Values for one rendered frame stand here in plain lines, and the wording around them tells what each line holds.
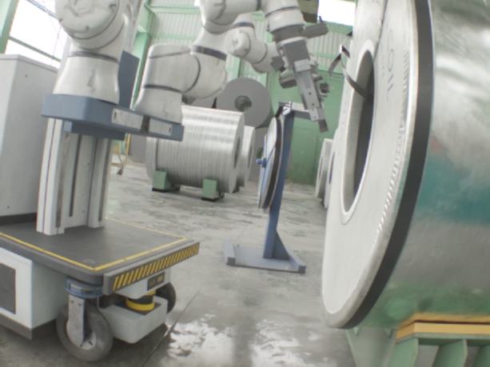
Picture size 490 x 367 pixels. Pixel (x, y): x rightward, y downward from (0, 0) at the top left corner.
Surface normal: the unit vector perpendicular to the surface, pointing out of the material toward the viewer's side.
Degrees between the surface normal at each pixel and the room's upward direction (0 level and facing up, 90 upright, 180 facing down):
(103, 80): 68
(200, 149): 94
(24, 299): 90
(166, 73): 90
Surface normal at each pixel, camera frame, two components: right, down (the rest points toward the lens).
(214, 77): 0.74, 0.29
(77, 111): -0.23, -0.04
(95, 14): 0.22, 0.20
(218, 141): -0.07, -0.21
